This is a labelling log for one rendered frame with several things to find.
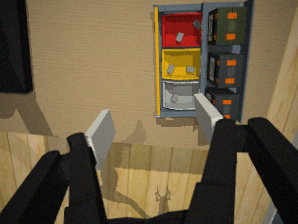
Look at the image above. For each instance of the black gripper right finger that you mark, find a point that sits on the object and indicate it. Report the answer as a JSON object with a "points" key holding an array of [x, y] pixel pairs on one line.
{"points": [[273, 156]]}

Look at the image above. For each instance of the yellow open bin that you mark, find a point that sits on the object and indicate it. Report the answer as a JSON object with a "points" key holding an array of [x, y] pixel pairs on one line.
{"points": [[181, 58]]}

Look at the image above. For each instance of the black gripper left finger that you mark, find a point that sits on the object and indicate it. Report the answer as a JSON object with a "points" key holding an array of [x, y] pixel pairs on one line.
{"points": [[38, 199]]}

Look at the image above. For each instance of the red open bin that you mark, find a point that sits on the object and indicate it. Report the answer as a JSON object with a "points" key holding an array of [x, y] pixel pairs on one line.
{"points": [[180, 22]]}

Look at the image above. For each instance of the grey metal shelf rack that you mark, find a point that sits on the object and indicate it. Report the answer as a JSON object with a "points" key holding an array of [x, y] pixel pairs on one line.
{"points": [[205, 8]]}

